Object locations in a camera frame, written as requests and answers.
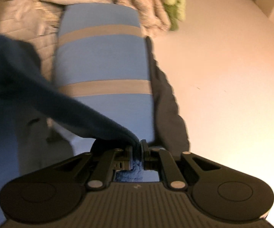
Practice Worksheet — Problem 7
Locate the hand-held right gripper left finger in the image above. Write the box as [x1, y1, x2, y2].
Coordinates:
[49, 146, 134, 190]

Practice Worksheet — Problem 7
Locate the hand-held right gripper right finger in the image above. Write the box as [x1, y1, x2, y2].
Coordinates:
[140, 140, 225, 190]

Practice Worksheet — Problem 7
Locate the blue fleece jacket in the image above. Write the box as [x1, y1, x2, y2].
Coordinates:
[0, 34, 143, 228]

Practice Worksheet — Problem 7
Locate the black garment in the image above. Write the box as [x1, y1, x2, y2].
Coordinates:
[145, 36, 190, 155]

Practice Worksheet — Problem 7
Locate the blue grey-striped pillow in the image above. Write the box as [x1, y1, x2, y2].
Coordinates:
[54, 3, 155, 145]

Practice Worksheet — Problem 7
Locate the beige quilted comforter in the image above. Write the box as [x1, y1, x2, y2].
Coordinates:
[30, 0, 171, 37]

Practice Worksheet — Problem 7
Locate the light green blanket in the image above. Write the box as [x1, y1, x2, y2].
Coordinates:
[163, 0, 187, 31]

